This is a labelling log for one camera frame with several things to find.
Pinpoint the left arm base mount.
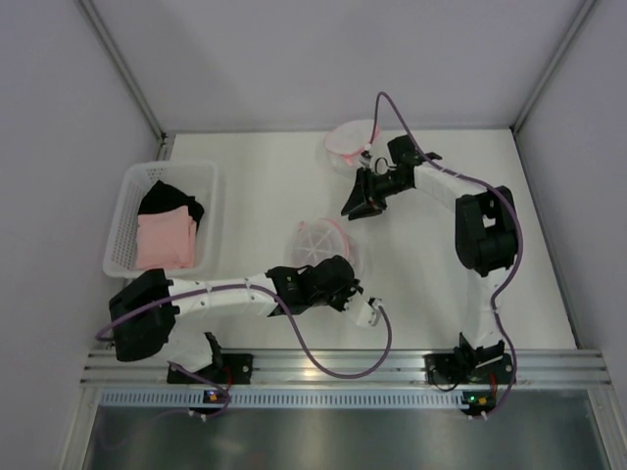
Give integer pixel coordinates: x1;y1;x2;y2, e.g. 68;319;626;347
167;352;254;386

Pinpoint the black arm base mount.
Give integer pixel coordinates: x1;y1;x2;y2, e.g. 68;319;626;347
425;351;513;391

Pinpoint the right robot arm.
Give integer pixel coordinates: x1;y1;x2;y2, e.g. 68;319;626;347
341;135;519;351

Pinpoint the perforated cable tray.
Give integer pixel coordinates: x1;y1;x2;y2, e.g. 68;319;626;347
100;388;490;410

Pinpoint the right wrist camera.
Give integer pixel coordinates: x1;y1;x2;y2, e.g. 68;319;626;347
359;143;373;167

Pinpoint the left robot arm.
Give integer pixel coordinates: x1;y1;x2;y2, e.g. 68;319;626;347
109;256;376;372

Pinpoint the pink-trimmed mesh laundry bag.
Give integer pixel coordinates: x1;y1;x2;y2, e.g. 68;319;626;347
322;119;381;178

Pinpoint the black garment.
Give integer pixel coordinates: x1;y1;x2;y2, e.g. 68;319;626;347
137;180;205;224

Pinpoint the pink garment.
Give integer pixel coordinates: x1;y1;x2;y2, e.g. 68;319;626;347
135;206;197;270

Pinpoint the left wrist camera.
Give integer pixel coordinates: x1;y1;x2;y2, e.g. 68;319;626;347
346;294;383;328

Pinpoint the aluminium rail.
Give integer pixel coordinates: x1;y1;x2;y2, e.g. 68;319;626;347
79;350;612;390

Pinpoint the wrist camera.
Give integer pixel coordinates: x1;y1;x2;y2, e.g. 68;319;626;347
359;143;373;167
346;294;383;328

